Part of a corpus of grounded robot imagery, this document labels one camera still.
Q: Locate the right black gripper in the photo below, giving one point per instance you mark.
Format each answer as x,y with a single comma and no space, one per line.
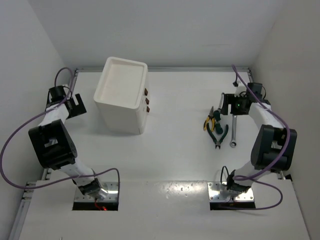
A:
231,99

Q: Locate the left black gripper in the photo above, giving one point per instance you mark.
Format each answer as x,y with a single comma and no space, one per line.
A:
77,105

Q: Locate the green screwdriver orange tip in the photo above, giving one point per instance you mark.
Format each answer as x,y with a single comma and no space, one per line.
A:
217,115

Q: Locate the yellow handled pliers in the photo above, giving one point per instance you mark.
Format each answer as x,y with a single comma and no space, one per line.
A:
209,123

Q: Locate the green handled cutters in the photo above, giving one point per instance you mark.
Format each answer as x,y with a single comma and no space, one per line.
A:
216,141

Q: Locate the small green screwdriver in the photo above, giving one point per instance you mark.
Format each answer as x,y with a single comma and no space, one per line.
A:
218,128

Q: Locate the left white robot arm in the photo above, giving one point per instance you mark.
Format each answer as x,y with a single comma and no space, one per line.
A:
54,146

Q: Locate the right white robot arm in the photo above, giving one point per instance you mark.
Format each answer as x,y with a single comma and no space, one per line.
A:
273,149

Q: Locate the short silver wrench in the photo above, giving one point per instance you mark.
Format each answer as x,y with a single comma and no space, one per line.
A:
221,101

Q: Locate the long silver ratchet wrench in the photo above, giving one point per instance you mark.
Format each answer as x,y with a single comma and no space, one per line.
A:
233,142

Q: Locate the white drawer cabinet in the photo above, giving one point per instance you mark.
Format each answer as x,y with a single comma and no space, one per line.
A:
119,95

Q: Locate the white front cover board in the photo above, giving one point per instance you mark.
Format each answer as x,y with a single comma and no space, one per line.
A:
165,211

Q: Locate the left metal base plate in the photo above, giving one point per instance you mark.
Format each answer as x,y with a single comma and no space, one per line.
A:
108,193

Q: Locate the metal base plate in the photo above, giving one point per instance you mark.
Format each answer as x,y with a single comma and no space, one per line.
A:
108,193
218,193

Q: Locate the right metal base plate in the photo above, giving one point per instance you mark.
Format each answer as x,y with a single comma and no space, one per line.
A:
218,193

